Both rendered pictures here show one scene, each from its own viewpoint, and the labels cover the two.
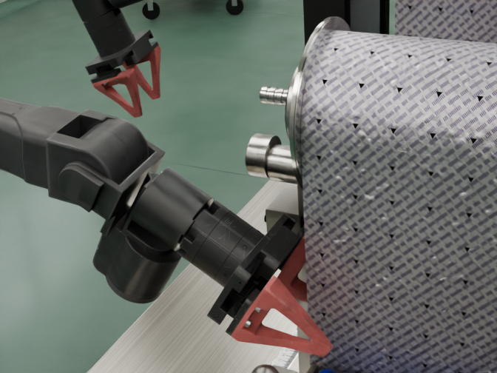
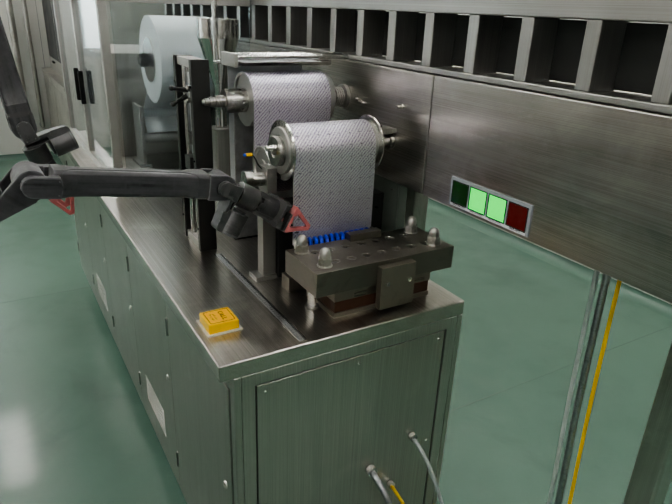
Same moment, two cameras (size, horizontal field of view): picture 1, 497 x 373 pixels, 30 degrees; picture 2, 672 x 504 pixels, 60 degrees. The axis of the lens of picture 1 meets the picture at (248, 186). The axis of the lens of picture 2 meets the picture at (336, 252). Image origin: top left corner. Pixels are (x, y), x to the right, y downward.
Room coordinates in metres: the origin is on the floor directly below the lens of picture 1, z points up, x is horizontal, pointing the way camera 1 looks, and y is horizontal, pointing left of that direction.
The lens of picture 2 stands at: (-0.15, 1.07, 1.58)
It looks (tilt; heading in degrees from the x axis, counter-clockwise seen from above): 23 degrees down; 301
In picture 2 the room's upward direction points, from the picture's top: 2 degrees clockwise
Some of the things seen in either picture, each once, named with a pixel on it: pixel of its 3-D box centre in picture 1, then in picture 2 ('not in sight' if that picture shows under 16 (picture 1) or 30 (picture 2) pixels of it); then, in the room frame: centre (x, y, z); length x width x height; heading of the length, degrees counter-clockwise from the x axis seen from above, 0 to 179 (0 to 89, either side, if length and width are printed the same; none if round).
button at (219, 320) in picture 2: not in sight; (219, 320); (0.67, 0.21, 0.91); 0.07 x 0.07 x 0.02; 63
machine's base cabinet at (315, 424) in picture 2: not in sight; (197, 291); (1.52, -0.55, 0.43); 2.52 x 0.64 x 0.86; 153
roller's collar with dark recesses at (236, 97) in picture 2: not in sight; (234, 100); (0.94, -0.16, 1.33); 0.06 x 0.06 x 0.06; 63
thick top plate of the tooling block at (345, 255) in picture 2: not in sight; (370, 258); (0.48, -0.13, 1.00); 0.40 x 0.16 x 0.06; 63
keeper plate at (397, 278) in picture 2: not in sight; (396, 284); (0.39, -0.10, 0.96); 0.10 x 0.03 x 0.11; 63
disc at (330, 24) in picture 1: (326, 106); (281, 150); (0.71, -0.07, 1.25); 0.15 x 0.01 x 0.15; 153
